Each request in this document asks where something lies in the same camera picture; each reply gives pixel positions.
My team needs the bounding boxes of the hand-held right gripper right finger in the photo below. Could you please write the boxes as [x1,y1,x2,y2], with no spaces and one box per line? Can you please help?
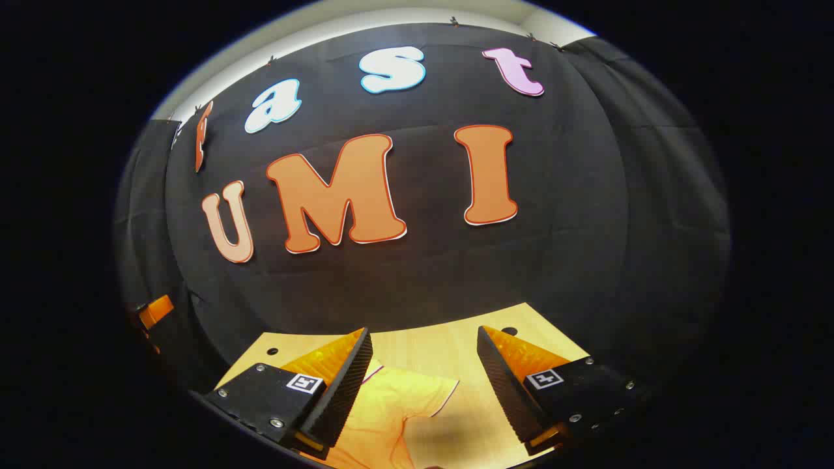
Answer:
[477,326,644,457]

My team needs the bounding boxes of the black backdrop cloth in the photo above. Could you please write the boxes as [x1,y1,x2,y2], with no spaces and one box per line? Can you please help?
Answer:
[114,23,732,408]

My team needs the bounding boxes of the orange T-shirt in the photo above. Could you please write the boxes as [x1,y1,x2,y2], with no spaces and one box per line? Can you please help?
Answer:
[311,365,461,469]

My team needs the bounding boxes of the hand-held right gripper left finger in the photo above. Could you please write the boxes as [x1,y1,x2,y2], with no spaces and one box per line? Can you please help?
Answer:
[202,328,374,457]

